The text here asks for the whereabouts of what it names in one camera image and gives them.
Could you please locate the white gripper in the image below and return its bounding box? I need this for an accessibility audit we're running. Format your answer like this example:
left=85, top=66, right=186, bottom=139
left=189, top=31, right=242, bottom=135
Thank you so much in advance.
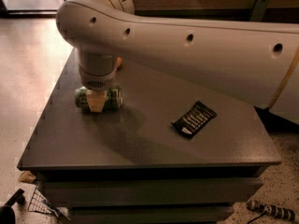
left=78, top=65, right=117, bottom=113

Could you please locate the green soda can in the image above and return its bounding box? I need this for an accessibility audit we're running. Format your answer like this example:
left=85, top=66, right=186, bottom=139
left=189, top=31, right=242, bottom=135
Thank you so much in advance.
left=75, top=86, right=123, bottom=112

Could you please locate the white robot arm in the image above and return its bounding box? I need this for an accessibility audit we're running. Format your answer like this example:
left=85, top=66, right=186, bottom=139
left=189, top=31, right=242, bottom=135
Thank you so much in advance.
left=56, top=0, right=299, bottom=123

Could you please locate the orange fruit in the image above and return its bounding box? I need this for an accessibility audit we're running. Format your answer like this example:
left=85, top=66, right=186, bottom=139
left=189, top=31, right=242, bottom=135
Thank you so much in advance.
left=116, top=57, right=122, bottom=69

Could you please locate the grey drawer cabinet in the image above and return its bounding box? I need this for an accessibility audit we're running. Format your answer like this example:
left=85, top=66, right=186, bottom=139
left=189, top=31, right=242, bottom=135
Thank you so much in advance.
left=19, top=60, right=280, bottom=224

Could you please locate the black snack packet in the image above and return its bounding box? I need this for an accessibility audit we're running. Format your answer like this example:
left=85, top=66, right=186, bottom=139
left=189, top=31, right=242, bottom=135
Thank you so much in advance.
left=172, top=101, right=217, bottom=139

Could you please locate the crumpled yellow paper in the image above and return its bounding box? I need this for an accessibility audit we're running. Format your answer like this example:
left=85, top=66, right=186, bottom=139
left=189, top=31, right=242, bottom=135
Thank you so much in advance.
left=18, top=171, right=36, bottom=184

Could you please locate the black object on floor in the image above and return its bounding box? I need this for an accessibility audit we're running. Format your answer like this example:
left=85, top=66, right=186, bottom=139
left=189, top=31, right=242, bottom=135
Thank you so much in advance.
left=0, top=189, right=25, bottom=224

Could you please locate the striped power strip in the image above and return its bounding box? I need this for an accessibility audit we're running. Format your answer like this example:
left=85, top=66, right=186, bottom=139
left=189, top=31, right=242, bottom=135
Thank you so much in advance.
left=247, top=200, right=299, bottom=224

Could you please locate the wire mesh basket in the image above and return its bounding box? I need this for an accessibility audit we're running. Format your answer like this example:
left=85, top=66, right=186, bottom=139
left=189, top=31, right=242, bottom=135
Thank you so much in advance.
left=27, top=187, right=71, bottom=220

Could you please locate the right metal wall bracket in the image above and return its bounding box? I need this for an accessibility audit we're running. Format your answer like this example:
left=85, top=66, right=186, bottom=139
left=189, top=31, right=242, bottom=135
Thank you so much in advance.
left=249, top=0, right=270, bottom=21

